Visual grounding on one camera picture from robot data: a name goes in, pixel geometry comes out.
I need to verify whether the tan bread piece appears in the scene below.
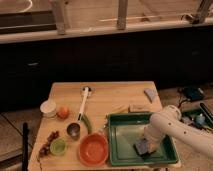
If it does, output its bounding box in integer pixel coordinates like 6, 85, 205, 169
129, 105, 145, 113

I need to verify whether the green plastic tray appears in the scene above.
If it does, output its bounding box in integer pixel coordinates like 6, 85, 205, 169
106, 112, 180, 167

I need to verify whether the black pole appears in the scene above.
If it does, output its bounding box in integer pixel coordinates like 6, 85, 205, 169
22, 122, 29, 171

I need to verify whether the black device on floor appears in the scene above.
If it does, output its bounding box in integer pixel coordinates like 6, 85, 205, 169
180, 86, 205, 102

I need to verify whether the small green cup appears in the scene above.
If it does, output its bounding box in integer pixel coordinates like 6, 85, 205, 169
50, 138, 67, 156

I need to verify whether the blue grey sponge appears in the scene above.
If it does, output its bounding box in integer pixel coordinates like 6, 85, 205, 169
134, 139, 156, 156

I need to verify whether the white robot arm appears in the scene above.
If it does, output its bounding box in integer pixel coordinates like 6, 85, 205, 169
144, 105, 213, 159

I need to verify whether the green chili pepper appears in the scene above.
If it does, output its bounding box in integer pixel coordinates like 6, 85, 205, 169
82, 115, 92, 134

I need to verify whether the orange fruit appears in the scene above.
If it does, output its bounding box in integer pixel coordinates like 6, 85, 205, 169
57, 107, 69, 119

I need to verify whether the white round container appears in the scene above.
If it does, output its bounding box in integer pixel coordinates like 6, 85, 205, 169
40, 100, 56, 117

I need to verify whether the metal ladle white handle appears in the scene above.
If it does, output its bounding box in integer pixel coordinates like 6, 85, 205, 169
67, 86, 91, 140

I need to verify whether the orange plastic bowl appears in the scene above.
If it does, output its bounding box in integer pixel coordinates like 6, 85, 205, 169
78, 133, 109, 167

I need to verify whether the wooden table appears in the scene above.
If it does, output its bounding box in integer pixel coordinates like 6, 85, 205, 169
27, 80, 182, 171

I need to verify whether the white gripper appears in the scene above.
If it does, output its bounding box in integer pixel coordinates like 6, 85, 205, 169
144, 125, 165, 153

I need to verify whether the dark red grape bunch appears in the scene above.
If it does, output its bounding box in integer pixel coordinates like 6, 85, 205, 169
38, 131, 59, 158

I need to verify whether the green box on floor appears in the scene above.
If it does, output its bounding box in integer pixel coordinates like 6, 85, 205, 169
181, 103, 213, 129

